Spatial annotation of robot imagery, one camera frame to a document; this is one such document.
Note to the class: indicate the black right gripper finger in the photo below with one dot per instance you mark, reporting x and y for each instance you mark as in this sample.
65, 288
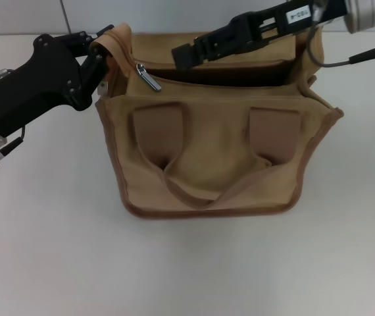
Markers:
182, 56

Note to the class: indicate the khaki canvas food bag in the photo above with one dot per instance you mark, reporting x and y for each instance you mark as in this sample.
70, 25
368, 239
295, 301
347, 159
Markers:
207, 154

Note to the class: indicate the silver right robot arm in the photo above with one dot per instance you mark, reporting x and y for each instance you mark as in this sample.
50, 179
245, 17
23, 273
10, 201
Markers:
368, 13

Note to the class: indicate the silver metal zipper pull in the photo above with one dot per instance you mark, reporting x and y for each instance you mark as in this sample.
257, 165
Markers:
149, 79

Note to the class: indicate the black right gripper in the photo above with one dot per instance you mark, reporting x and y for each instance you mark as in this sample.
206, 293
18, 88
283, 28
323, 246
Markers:
299, 10

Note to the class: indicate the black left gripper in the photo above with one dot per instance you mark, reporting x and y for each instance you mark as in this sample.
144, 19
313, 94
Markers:
26, 92

